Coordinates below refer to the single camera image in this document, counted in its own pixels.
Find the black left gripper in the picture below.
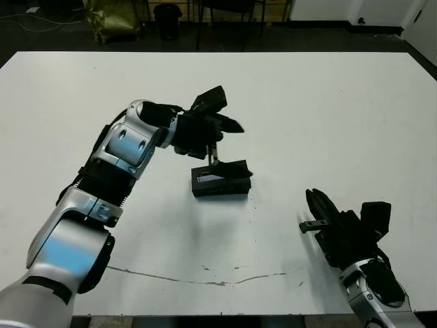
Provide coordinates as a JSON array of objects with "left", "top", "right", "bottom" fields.
[{"left": 170, "top": 112, "right": 254, "bottom": 179}]

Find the black trash bin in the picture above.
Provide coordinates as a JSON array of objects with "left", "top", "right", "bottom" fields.
[{"left": 152, "top": 3, "right": 182, "bottom": 41}]

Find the crumpled yellow-green bag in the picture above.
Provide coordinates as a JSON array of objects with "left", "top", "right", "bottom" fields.
[{"left": 85, "top": 0, "right": 143, "bottom": 44}]

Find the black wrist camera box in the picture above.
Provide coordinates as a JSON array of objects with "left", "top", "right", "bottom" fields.
[
  {"left": 190, "top": 85, "right": 228, "bottom": 113},
  {"left": 358, "top": 201, "right": 393, "bottom": 236}
]

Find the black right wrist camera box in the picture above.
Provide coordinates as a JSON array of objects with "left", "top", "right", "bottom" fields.
[{"left": 358, "top": 201, "right": 393, "bottom": 236}]

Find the black box lid with window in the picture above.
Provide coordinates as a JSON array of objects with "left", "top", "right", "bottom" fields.
[{"left": 190, "top": 166, "right": 253, "bottom": 198}]

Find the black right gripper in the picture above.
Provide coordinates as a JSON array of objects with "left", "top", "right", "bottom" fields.
[{"left": 299, "top": 187, "right": 382, "bottom": 269}]

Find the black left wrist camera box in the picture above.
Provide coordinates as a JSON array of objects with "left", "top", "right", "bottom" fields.
[{"left": 190, "top": 85, "right": 228, "bottom": 113}]

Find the black office chair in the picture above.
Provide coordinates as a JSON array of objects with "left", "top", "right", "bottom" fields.
[{"left": 194, "top": 0, "right": 266, "bottom": 52}]

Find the white floor cable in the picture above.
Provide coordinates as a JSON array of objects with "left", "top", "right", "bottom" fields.
[{"left": 0, "top": 12, "right": 86, "bottom": 33}]

